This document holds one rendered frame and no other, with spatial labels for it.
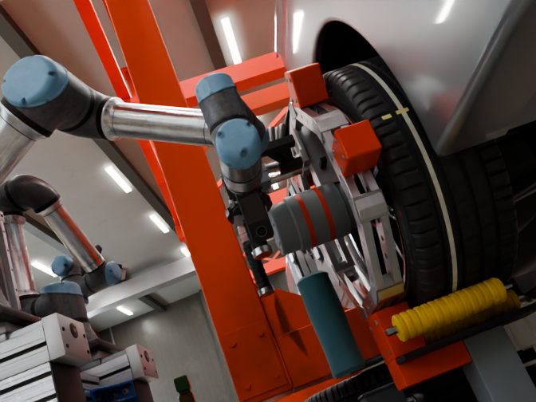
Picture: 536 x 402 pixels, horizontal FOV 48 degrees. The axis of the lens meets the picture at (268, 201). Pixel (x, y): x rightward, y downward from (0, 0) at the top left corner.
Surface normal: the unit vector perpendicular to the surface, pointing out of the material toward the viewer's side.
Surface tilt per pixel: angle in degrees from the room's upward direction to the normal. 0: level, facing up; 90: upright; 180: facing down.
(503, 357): 90
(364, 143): 90
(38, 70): 87
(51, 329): 90
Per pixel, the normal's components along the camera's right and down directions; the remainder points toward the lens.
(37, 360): -0.12, -0.35
